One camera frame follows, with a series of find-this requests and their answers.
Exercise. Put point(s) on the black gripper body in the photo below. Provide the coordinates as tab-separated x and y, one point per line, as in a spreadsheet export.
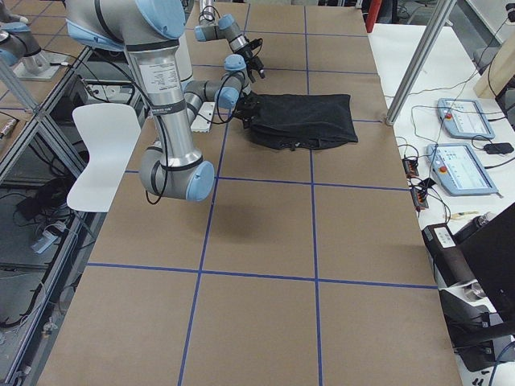
244	107
248	53

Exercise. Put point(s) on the near teach pendant tablet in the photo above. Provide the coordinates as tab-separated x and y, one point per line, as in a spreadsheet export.
456	168

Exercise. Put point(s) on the black printer device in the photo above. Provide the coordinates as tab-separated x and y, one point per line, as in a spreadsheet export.
485	258

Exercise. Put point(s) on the white plastic chair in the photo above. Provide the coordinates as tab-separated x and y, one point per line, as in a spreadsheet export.
110	132

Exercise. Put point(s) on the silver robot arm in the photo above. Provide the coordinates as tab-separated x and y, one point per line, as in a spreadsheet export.
213	26
149	32

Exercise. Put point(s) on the teach pendant tablet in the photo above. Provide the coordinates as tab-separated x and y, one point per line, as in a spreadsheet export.
456	168
464	118

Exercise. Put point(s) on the aluminium frame post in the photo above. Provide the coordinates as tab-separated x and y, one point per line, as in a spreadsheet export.
431	33

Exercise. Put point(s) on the far teach pendant tablet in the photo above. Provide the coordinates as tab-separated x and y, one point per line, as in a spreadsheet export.
464	118

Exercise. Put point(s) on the black computer mouse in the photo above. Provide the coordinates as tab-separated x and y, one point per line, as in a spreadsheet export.
498	148

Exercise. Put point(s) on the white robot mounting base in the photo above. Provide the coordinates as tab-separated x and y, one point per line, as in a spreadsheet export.
199	112

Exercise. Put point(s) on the black graphic t-shirt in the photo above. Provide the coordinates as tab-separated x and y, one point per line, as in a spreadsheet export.
313	122

